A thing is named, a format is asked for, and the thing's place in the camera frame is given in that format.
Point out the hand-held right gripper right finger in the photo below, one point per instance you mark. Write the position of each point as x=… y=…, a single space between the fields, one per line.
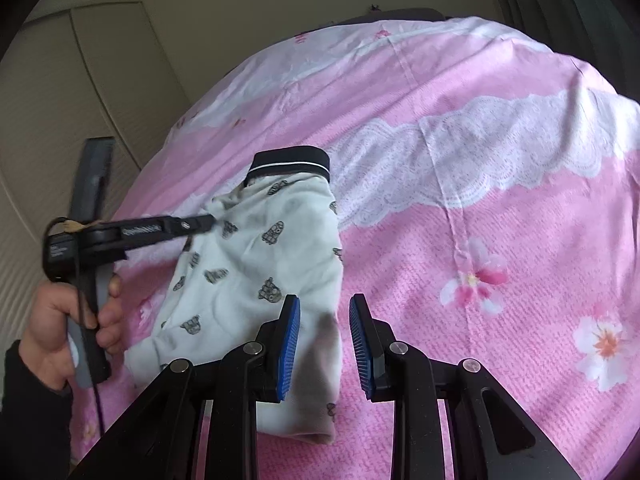
x=361 y=350

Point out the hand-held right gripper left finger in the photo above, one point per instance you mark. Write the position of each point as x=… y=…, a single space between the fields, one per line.
x=290 y=350

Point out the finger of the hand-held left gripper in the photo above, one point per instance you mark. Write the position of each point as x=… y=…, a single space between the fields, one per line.
x=165 y=227

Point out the white printed polo shirt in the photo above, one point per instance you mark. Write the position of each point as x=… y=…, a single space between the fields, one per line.
x=240 y=280

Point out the person's left forearm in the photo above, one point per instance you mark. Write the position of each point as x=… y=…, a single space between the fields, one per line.
x=35 y=410

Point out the person's left hand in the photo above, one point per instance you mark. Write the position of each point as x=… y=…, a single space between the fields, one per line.
x=50 y=325

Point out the beige wardrobe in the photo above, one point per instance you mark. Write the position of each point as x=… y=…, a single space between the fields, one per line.
x=75 y=110

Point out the pink floral bed sheet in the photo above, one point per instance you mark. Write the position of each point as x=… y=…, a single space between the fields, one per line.
x=475 y=200

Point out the dark bed headboard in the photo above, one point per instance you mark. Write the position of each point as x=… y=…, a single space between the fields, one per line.
x=390 y=14

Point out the grey curtain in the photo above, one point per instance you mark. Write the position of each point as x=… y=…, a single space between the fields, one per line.
x=560 y=5

